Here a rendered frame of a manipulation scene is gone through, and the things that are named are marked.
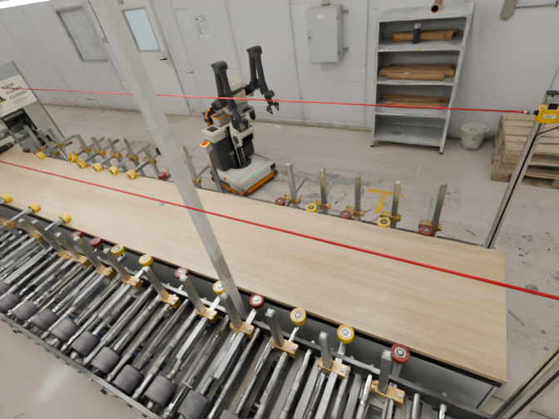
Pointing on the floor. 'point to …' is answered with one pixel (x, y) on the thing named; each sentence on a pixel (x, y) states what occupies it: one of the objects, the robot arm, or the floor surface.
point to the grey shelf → (420, 127)
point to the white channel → (162, 135)
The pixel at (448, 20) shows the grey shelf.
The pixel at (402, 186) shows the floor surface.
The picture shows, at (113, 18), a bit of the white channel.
